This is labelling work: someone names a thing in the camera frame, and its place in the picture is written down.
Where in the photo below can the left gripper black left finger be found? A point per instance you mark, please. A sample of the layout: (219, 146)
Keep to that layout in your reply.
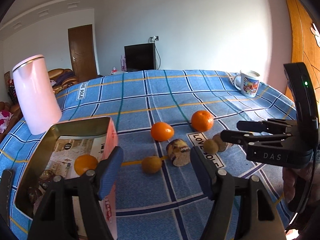
(54, 218)

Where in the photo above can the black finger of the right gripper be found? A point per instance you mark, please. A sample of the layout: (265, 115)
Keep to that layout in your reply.
(240, 138)
(269, 125)

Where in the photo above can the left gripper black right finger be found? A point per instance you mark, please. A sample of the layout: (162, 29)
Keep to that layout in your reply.
(258, 216)

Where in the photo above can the small brown kiwi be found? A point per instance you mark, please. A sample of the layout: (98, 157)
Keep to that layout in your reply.
(210, 147)

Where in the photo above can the textured mandarin orange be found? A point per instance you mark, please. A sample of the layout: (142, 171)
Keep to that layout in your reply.
(202, 121)

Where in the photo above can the large orange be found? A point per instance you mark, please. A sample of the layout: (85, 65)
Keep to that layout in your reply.
(84, 163)

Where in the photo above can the small smooth orange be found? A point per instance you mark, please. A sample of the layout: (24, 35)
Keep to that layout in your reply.
(161, 131)

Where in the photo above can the larger brown kiwi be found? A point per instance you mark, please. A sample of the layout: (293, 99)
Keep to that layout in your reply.
(151, 165)

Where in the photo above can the right hand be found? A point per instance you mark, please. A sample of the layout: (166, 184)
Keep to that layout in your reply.
(290, 176)

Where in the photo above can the white cartoon mug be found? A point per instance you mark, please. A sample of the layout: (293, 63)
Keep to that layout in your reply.
(247, 83)

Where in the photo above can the paper leaflet in tin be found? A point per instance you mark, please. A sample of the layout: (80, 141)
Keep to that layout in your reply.
(67, 149)

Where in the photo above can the black phone case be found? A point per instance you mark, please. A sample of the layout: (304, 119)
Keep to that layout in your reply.
(5, 188)

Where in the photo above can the blue plaid tablecloth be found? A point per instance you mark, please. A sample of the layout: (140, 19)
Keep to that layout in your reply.
(169, 204)

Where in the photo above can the orange wooden door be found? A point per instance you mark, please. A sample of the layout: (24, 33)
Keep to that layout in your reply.
(305, 41)

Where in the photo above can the pink electric kettle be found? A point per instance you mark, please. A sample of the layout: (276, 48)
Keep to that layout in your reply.
(35, 94)

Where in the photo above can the brown leather sofa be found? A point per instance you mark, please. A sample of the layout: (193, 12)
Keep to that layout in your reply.
(17, 115)

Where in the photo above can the floral pink cushion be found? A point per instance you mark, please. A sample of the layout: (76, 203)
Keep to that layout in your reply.
(5, 117)

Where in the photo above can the black television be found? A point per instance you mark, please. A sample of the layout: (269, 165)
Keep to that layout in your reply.
(140, 57)

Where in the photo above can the brown leather armchair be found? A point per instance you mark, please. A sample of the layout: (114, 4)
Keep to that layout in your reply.
(62, 79)

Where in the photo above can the brown wooden door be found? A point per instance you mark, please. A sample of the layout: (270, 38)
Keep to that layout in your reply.
(81, 48)

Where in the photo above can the wall socket with cable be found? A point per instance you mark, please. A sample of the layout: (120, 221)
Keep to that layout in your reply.
(154, 40)

